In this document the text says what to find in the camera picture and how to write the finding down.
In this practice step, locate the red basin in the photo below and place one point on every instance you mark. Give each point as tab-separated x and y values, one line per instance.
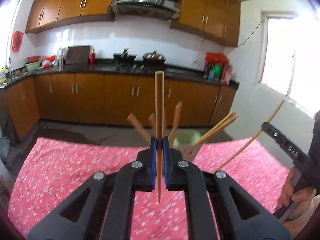
32	59

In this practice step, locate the wooden chopstick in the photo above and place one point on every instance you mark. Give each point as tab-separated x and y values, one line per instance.
159	112
252	138
176	120

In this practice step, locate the window on right wall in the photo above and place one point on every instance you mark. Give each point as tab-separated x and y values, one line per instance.
289	62

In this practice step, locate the green bottle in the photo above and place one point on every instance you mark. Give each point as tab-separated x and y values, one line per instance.
217	70

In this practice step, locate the black countertop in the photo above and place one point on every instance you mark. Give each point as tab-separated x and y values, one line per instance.
107	66

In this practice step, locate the pink floral tablecloth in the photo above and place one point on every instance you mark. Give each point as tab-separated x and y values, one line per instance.
54	169

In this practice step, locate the red hanging plastic bag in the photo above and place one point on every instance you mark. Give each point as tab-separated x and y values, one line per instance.
16	41

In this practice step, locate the black wok with lid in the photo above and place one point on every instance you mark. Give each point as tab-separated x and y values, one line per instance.
124	58

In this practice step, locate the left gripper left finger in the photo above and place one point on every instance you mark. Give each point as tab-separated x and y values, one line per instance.
102	206

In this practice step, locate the upper kitchen cabinets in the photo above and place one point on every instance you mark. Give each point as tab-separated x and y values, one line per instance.
215	20

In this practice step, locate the wooden chopstick gripper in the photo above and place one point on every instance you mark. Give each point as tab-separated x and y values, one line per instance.
216	128

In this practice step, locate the grey perforated utensil holder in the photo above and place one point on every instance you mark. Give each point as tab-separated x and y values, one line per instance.
184	142

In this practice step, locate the kitchen cabinets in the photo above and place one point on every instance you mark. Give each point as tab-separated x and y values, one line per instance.
215	20
108	99

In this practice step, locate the leaning chopstick in holder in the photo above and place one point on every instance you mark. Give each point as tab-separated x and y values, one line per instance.
138	126

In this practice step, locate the steel pot on stove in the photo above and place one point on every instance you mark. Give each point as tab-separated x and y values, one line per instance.
154	59

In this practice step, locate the dark cutting board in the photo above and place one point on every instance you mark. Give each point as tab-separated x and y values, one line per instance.
77	54

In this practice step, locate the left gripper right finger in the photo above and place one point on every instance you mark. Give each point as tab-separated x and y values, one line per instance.
217	206

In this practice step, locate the red bag over bottles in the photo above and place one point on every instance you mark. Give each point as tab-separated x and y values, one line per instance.
216	58

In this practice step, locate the red bottle on counter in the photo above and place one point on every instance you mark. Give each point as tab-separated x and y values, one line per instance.
92	56

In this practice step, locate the steel range hood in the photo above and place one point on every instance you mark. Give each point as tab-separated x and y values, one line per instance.
146	8

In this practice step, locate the green basin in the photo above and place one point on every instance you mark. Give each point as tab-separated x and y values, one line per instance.
33	66

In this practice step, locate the lower kitchen cabinets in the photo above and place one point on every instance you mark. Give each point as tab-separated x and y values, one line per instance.
108	99

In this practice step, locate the person's right hand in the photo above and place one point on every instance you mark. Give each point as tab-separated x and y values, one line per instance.
287	195

